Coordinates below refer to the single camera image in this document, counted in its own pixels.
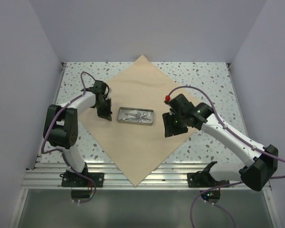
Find steel forceps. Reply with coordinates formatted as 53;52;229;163
124;113;143;119
126;112;149;121

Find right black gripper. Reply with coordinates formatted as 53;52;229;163
163;111;188;137

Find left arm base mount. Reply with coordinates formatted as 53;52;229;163
59;168;104;188

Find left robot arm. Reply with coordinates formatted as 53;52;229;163
41;80;112;187

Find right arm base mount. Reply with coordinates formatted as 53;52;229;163
187;161;230;188

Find beige cloth mat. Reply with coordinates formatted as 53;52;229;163
79;56;196;186

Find metal instrument tray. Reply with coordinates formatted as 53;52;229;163
117;107;154;126

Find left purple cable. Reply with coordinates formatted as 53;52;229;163
40;71;97;202

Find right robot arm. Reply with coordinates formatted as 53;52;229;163
162;94;278;191

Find aluminium rail frame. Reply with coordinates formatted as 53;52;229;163
10;62;280;228

